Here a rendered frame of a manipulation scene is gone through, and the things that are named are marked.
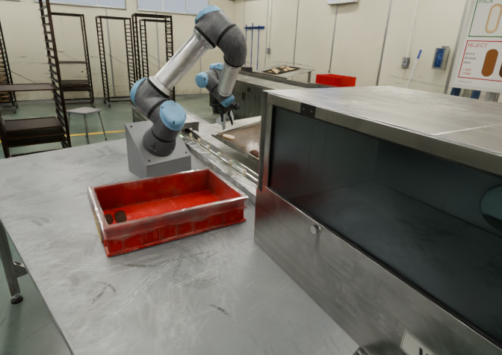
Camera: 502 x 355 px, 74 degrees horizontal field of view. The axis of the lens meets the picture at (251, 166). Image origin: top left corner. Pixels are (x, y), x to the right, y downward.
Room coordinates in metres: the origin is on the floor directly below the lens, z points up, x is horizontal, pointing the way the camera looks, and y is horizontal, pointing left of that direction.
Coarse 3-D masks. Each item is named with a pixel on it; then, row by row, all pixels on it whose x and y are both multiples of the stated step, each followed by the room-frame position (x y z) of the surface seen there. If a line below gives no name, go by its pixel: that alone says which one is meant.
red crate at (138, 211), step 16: (208, 192) 1.28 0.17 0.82; (128, 208) 1.11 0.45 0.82; (144, 208) 1.12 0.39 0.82; (160, 208) 1.12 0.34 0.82; (176, 208) 1.13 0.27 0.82; (192, 224) 0.95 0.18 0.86; (208, 224) 0.98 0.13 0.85; (224, 224) 1.01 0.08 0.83; (112, 240) 0.82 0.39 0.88; (128, 240) 0.84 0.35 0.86; (144, 240) 0.87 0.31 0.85; (160, 240) 0.89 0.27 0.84
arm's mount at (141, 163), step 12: (132, 132) 1.46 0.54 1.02; (144, 132) 1.50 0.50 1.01; (132, 144) 1.44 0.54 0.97; (180, 144) 1.54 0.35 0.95; (132, 156) 1.45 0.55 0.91; (144, 156) 1.39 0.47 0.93; (156, 156) 1.42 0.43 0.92; (168, 156) 1.45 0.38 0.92; (180, 156) 1.49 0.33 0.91; (132, 168) 1.45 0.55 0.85; (144, 168) 1.37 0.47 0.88; (156, 168) 1.39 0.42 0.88; (168, 168) 1.44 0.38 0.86; (180, 168) 1.48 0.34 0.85
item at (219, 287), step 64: (0, 192) 1.20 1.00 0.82; (64, 192) 1.23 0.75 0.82; (0, 256) 1.48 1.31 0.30; (64, 256) 0.81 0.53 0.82; (128, 256) 0.82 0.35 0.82; (192, 256) 0.84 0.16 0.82; (256, 256) 0.85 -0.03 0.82; (64, 320) 0.58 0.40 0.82; (128, 320) 0.59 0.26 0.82; (192, 320) 0.60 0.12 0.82; (256, 320) 0.60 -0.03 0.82; (320, 320) 0.61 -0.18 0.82
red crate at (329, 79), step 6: (318, 78) 5.32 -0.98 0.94; (324, 78) 5.22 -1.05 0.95; (330, 78) 5.12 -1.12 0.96; (336, 78) 5.03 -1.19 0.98; (342, 78) 4.99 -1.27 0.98; (348, 78) 5.07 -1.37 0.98; (354, 78) 5.14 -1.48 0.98; (330, 84) 5.11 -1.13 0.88; (336, 84) 5.02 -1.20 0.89; (342, 84) 5.00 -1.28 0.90; (348, 84) 5.08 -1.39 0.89; (354, 84) 5.15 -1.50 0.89
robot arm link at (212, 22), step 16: (208, 16) 1.46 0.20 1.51; (224, 16) 1.47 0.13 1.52; (208, 32) 1.44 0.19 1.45; (224, 32) 1.43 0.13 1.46; (192, 48) 1.45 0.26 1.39; (208, 48) 1.48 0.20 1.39; (176, 64) 1.44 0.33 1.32; (192, 64) 1.47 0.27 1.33; (144, 80) 1.45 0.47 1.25; (160, 80) 1.43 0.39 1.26; (176, 80) 1.45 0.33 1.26; (144, 96) 1.40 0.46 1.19; (160, 96) 1.41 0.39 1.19; (144, 112) 1.40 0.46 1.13
